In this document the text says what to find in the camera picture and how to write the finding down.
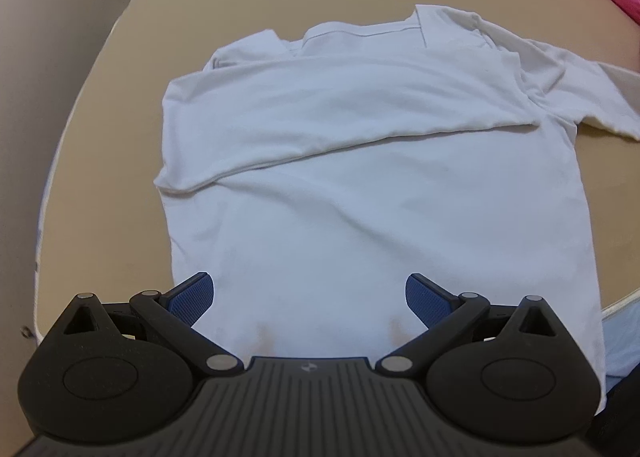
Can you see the white t-shirt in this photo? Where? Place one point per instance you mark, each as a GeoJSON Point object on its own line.
{"type": "Point", "coordinates": [310, 178]}

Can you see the tan mattress pad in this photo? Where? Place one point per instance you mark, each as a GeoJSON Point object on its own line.
{"type": "Point", "coordinates": [102, 227]}

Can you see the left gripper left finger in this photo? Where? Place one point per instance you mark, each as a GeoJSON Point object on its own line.
{"type": "Point", "coordinates": [112, 372]}

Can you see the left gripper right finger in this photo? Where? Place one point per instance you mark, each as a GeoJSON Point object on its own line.
{"type": "Point", "coordinates": [503, 374]}

